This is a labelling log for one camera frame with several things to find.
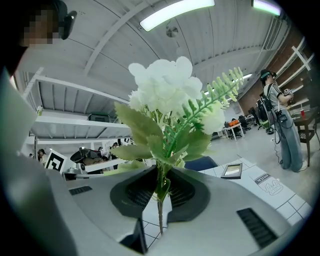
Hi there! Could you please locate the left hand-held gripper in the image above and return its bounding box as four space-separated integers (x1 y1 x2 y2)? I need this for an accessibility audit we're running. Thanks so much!
44 149 106 181

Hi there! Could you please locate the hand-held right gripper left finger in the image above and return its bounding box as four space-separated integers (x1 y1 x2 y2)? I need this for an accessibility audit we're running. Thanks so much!
66 164 160 254

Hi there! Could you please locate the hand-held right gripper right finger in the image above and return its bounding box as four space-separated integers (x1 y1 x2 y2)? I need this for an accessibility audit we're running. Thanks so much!
147 166 293 256

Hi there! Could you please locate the white flower bouquet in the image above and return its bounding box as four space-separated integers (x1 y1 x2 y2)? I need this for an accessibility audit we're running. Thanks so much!
103 56 245 236

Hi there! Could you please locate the blue chair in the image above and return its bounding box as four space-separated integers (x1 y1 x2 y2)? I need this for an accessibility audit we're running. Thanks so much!
183 156 220 172

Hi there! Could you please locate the white metal shelving rack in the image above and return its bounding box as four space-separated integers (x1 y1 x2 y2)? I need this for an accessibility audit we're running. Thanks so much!
21 66 134 176

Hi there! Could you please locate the white desk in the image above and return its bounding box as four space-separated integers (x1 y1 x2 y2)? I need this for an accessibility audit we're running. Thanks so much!
221 123 245 141

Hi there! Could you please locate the white grid tablecloth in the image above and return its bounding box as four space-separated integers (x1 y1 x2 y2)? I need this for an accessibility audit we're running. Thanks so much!
142 156 313 237

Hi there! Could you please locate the green backpack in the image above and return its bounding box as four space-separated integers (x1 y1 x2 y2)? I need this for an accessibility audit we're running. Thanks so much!
254 96 274 129

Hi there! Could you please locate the long ceiling light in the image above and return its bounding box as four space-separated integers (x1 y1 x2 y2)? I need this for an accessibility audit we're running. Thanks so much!
251 0 282 16
139 0 216 33

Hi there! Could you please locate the black picture frame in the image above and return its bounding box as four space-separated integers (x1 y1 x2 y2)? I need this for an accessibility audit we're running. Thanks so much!
220 162 244 180

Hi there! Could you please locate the black head-worn camera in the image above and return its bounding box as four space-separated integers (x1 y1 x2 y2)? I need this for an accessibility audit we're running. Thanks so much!
59 10 78 41

